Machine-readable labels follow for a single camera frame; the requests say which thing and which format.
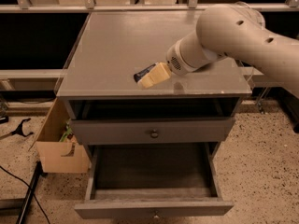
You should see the metal railing frame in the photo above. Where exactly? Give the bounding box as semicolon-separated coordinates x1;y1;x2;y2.
0;0;299;91

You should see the cardboard box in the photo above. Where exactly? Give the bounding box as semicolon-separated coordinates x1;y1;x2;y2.
35;99;90;174

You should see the black metal floor bar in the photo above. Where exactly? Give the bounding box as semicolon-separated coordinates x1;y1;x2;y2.
0;161;48;224

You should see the green item in box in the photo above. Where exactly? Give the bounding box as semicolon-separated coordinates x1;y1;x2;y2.
60;120;72;142

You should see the black cable on floor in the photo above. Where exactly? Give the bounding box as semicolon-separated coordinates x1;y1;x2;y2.
0;165;51;224

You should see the grey top drawer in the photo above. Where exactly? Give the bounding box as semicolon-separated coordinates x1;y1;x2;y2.
70;118;235;146

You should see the black tool on floor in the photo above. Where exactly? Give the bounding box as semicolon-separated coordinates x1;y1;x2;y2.
0;118;33;140

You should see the grey open middle drawer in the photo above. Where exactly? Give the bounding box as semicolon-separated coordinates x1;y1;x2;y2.
75;143;234;219

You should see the blue rxbar blueberry wrapper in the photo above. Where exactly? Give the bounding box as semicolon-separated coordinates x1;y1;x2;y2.
134;63;156;82

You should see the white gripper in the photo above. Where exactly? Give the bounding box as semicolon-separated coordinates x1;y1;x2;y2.
136;40;200;89

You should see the grey wooden drawer cabinet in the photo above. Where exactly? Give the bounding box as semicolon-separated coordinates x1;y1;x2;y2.
56;9;253;152

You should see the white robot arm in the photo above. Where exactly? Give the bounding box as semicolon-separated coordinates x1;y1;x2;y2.
134;3;299;97

